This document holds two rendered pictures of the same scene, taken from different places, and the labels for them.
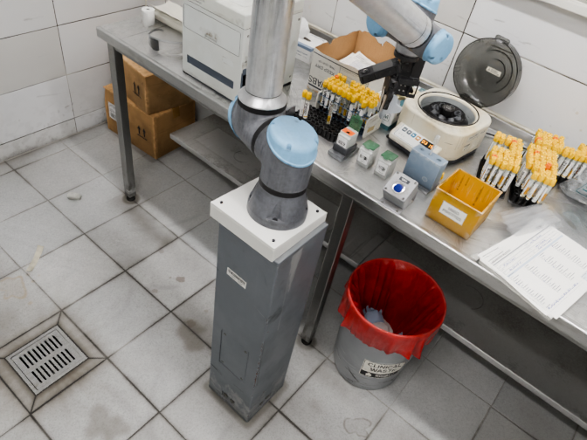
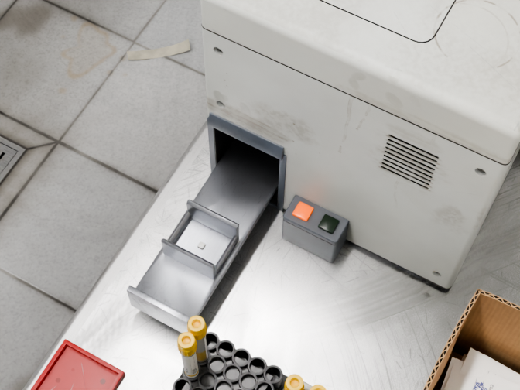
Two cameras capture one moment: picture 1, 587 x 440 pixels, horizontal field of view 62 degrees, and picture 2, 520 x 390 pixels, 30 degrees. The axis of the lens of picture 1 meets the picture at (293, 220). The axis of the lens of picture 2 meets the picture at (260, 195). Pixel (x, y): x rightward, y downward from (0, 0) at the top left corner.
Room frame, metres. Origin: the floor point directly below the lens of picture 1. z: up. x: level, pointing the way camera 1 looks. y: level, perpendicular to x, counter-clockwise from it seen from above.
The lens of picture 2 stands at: (1.40, -0.25, 1.77)
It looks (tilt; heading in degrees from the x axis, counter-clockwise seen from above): 62 degrees down; 86
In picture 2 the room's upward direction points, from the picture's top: 1 degrees clockwise
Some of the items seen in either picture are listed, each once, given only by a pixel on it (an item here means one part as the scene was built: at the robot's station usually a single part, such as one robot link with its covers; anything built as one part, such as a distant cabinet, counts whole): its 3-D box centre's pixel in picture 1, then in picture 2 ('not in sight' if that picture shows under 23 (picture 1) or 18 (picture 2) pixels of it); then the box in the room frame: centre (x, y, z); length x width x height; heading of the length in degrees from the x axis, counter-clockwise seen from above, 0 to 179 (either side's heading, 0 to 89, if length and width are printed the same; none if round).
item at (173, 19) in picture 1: (180, 18); not in sight; (1.89, 0.61, 0.90); 0.25 x 0.11 x 0.05; 58
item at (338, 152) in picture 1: (344, 147); not in sight; (1.25, -0.11, 0.89); 0.09 x 0.05 x 0.04; 146
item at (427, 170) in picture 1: (424, 168); not in sight; (1.18, -0.34, 0.92); 0.10 x 0.07 x 0.10; 53
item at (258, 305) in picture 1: (258, 319); not in sight; (0.89, 0.05, 0.44); 0.20 x 0.20 x 0.87; 58
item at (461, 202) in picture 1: (462, 203); not in sight; (1.06, -0.44, 0.93); 0.13 x 0.13 x 0.10; 57
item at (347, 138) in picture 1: (346, 140); not in sight; (1.25, -0.11, 0.92); 0.05 x 0.04 x 0.06; 146
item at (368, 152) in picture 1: (368, 154); not in sight; (1.22, -0.18, 0.91); 0.05 x 0.04 x 0.07; 148
